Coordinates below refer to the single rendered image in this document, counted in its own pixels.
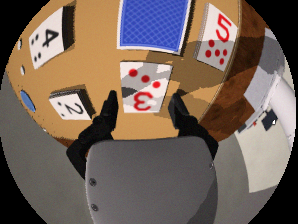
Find white playing card with red pips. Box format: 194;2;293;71
195;3;238;72

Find blue round disc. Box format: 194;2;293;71
20;90;35;112

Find blue playing card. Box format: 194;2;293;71
120;61;173;113
117;0;191;55

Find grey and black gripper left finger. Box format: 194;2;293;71
66;90;119;181

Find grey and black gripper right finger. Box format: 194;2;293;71
168;93;219;161

